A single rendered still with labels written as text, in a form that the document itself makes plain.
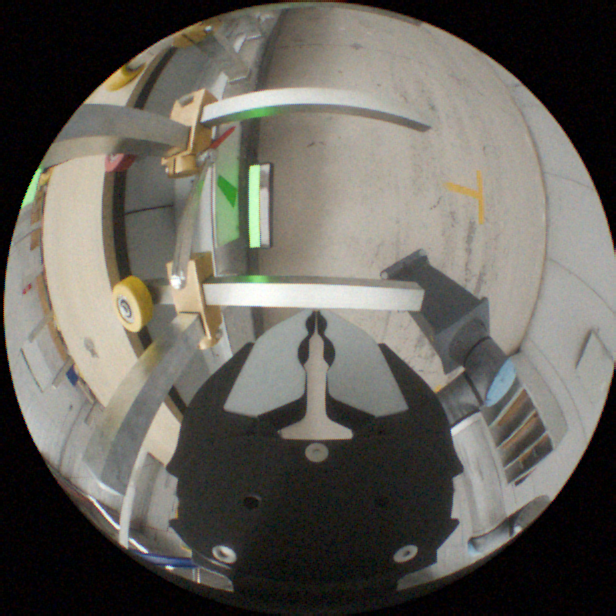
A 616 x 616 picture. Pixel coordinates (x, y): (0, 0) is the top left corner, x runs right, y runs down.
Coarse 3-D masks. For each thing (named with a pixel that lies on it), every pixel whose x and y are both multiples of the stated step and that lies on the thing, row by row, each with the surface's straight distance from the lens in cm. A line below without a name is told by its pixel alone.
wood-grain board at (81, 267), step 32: (96, 96) 90; (128, 96) 47; (96, 160) 44; (64, 192) 67; (96, 192) 39; (64, 224) 61; (96, 224) 38; (64, 256) 62; (96, 256) 39; (64, 288) 70; (96, 288) 42; (64, 320) 90; (96, 320) 49; (128, 352) 43; (96, 384) 99; (160, 416) 59; (160, 448) 112
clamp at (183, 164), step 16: (208, 96) 32; (176, 112) 32; (192, 112) 30; (192, 128) 28; (208, 128) 31; (192, 144) 27; (208, 144) 31; (176, 160) 28; (192, 160) 27; (176, 176) 30
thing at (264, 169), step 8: (264, 168) 39; (264, 176) 39; (264, 184) 39; (264, 192) 39; (264, 200) 39; (264, 208) 39; (264, 216) 39; (264, 224) 39; (264, 232) 39; (264, 240) 39
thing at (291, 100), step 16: (240, 96) 29; (256, 96) 28; (272, 96) 27; (288, 96) 26; (304, 96) 26; (320, 96) 26; (336, 96) 26; (352, 96) 27; (368, 96) 27; (208, 112) 29; (224, 112) 28; (240, 112) 27; (256, 112) 28; (272, 112) 28; (288, 112) 28; (304, 112) 28; (320, 112) 28; (336, 112) 28; (352, 112) 27; (368, 112) 27; (384, 112) 27; (400, 112) 28; (416, 112) 29; (416, 128) 30
